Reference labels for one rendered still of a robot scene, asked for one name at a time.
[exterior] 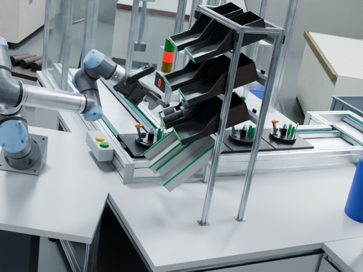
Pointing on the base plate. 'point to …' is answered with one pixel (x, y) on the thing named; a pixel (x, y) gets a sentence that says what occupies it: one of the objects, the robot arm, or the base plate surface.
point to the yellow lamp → (166, 67)
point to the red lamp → (168, 56)
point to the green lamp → (168, 47)
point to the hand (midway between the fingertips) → (163, 100)
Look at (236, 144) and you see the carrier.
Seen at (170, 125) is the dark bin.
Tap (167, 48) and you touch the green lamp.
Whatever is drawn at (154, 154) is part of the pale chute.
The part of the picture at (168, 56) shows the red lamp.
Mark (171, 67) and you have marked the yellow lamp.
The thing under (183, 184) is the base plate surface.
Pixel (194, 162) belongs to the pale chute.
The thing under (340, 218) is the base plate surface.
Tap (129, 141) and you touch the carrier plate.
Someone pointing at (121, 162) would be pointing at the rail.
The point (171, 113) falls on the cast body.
